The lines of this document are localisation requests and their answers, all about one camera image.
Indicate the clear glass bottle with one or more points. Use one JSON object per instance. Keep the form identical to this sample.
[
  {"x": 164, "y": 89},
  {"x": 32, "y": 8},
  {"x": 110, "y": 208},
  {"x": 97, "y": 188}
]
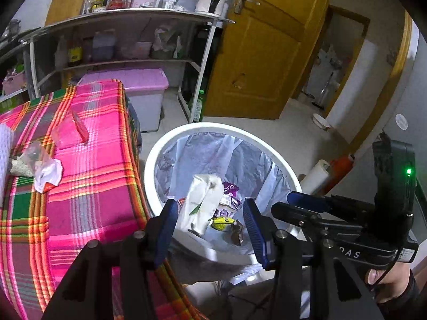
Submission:
[{"x": 90, "y": 5}]

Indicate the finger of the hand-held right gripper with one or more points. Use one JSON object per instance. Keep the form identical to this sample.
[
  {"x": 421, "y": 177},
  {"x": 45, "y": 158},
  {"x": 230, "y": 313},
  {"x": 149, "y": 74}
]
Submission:
[
  {"x": 290, "y": 211},
  {"x": 307, "y": 199}
]

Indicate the brown foil wrapper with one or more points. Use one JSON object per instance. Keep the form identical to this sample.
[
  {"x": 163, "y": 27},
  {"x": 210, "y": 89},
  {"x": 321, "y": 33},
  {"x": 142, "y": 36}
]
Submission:
[{"x": 237, "y": 235}]

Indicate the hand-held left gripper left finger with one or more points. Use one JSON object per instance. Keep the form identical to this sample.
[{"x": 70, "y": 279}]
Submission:
[{"x": 166, "y": 226}]

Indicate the pink plastic basket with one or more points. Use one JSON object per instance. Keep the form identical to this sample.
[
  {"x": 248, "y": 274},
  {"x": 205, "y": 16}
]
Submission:
[{"x": 13, "y": 83}]

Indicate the pink plastic tub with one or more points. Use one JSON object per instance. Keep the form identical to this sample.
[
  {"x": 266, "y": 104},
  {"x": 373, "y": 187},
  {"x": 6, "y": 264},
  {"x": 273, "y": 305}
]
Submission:
[{"x": 136, "y": 50}]

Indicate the clear plastic bag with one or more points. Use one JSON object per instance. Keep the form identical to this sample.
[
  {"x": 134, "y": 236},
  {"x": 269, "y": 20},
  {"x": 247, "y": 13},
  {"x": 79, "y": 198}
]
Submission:
[{"x": 33, "y": 155}]

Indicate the pink-lid plastic storage bin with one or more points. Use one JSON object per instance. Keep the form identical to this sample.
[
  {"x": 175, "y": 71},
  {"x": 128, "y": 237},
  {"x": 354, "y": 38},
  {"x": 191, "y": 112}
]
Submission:
[{"x": 146, "y": 106}]

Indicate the oil bottle yellow label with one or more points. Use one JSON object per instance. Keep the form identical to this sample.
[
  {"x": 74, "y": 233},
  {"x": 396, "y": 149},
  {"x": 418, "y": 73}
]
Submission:
[{"x": 75, "y": 53}]

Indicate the white bowl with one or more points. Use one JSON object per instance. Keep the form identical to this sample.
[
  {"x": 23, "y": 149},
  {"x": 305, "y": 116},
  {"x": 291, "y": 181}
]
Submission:
[{"x": 322, "y": 122}]

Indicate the orange roll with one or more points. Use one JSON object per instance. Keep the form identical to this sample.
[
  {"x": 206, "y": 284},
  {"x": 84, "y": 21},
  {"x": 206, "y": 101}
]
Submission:
[{"x": 340, "y": 163}]

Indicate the red jar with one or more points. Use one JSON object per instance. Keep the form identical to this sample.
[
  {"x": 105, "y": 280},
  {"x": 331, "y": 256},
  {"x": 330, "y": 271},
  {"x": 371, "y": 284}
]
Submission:
[{"x": 116, "y": 3}]

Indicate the metal shelf rack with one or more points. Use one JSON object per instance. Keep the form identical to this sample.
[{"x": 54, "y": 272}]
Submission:
[{"x": 133, "y": 15}]

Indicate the yellow wooden door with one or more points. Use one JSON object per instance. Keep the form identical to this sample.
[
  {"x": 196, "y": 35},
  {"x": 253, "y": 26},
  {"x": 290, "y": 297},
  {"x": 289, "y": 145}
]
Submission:
[{"x": 267, "y": 56}]

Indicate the person's right hand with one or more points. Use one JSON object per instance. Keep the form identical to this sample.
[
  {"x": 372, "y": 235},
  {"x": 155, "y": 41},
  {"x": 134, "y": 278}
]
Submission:
[{"x": 393, "y": 288}]

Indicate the person's right forearm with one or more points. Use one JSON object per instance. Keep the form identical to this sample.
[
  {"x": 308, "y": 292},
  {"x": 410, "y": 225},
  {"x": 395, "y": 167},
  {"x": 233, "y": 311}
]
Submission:
[{"x": 415, "y": 306}]

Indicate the white paper bag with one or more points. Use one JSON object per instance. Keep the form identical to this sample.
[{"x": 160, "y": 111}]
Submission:
[{"x": 200, "y": 200}]

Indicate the purple milk carton box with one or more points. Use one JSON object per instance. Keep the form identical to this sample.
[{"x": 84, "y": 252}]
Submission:
[{"x": 224, "y": 213}]

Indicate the small glass jar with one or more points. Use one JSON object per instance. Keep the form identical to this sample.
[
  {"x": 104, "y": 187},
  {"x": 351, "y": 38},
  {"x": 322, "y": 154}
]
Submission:
[{"x": 129, "y": 2}]

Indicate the white round waste bin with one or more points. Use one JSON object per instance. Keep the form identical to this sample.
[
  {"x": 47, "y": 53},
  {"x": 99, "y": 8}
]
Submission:
[{"x": 153, "y": 173}]

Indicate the clear plastic container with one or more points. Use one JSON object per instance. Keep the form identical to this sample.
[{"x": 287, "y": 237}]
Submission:
[{"x": 66, "y": 136}]

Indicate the green soda bottle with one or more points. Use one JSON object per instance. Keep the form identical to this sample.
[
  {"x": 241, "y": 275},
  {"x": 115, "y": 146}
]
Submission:
[{"x": 198, "y": 108}]

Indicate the crumpled plastic bags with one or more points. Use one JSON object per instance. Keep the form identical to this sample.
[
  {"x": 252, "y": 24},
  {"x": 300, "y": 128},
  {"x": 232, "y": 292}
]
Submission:
[{"x": 165, "y": 41}]

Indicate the white foam net sleeve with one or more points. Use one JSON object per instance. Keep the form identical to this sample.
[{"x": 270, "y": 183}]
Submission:
[{"x": 5, "y": 160}]

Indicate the yellow wrapper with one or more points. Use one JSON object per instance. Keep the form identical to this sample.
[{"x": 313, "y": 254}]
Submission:
[{"x": 220, "y": 223}]

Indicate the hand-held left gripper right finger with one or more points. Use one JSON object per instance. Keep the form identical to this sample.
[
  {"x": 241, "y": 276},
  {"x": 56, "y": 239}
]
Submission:
[{"x": 255, "y": 236}]

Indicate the round white wall plate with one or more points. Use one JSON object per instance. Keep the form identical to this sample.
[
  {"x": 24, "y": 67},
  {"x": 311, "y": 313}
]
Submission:
[{"x": 401, "y": 121}]

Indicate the white plastic bottle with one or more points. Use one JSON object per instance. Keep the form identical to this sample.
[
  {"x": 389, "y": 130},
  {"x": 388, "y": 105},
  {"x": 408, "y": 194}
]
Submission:
[{"x": 60, "y": 55}]

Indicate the pink green plaid tablecloth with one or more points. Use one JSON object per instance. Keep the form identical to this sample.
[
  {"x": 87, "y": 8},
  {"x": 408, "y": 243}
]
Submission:
[{"x": 93, "y": 180}]

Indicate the white tissue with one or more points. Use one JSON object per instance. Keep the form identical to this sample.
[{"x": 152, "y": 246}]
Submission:
[{"x": 48, "y": 173}]

